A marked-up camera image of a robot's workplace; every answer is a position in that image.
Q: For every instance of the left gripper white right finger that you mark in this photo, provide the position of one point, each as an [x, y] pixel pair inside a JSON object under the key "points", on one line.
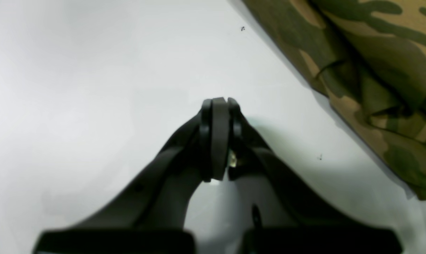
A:
{"points": [[287, 216]]}

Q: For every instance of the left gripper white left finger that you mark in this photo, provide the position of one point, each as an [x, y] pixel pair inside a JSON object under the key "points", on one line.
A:
{"points": [[148, 216]]}

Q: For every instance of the camouflage T-shirt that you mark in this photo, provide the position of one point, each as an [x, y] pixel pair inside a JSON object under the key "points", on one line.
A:
{"points": [[368, 57]]}

